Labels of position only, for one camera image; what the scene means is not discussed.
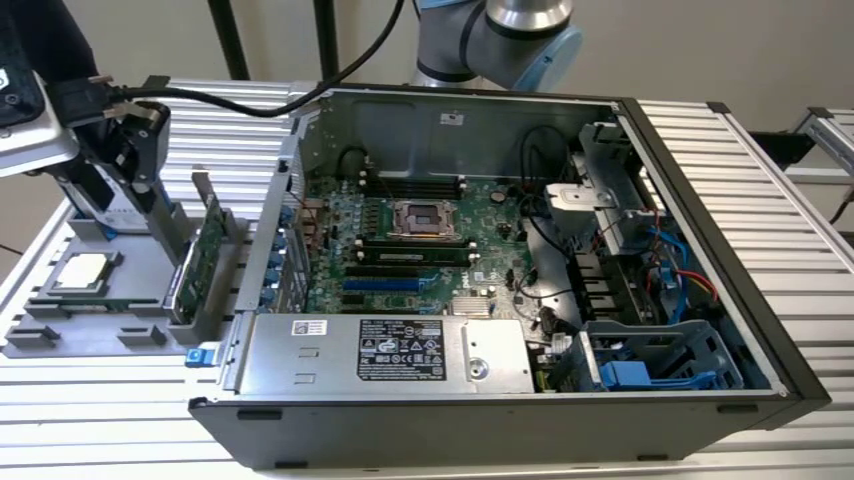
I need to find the silver finned heatsink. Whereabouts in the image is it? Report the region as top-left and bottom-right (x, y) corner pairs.
(451, 295), (496, 317)

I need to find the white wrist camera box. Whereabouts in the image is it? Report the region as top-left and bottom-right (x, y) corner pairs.
(0, 69), (80, 177)

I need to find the blue data wire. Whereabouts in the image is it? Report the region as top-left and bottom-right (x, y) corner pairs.
(645, 224), (699, 326)

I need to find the thin black looped wire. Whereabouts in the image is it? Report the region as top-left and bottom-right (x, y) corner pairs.
(516, 124), (572, 201)

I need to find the silver metal drive bracket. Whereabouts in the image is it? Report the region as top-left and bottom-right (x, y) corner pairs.
(543, 122), (669, 256)

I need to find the red power wire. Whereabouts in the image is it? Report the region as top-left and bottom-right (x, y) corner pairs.
(677, 269), (721, 304)

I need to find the green graphics card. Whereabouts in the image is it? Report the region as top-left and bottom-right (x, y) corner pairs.
(163, 172), (232, 326)

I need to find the blue disk carrier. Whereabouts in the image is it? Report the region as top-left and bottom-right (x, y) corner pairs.
(599, 360), (726, 391)

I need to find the silver CPU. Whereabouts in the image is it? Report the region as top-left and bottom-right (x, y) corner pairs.
(49, 252), (112, 292)

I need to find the CPU socket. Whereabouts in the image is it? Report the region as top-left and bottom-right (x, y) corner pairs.
(388, 198), (462, 237)

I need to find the blue expansion slot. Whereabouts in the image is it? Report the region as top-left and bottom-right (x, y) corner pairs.
(343, 278), (428, 292)

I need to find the black stand pole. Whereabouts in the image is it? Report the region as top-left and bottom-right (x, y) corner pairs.
(205, 0), (252, 81)
(312, 0), (343, 84)

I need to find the green RAM stick with label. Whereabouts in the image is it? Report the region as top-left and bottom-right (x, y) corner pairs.
(363, 252), (468, 264)

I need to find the green motherboard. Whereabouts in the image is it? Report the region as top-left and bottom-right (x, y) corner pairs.
(303, 177), (535, 331)

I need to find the black plastic bracket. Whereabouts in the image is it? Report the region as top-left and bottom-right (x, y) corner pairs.
(564, 249), (642, 324)

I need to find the black expansion slot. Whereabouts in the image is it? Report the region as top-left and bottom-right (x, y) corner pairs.
(343, 267), (422, 279)

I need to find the thick black camera cable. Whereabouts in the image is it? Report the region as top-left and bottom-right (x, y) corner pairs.
(44, 0), (407, 120)

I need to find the grey plastic disk bay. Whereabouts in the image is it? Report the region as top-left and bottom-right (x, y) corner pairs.
(576, 319), (746, 394)

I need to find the grey parts rack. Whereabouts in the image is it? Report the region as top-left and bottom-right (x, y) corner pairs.
(0, 192), (252, 359)

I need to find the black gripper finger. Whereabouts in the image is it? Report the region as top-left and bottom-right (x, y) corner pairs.
(63, 121), (133, 209)
(105, 100), (172, 195)

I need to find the silver power supply unit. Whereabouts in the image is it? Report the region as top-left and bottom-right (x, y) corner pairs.
(236, 313), (539, 396)

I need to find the open grey PC case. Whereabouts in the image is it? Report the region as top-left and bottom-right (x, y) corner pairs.
(187, 82), (834, 471)

